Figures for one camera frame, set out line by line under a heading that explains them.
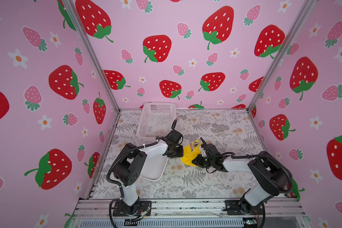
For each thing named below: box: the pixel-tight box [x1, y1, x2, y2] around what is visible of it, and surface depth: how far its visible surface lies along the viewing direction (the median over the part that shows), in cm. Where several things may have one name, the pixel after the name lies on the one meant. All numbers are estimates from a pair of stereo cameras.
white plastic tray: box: [140, 154, 169, 182], surface depth 88 cm
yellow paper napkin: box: [180, 139, 201, 168], surface depth 95 cm
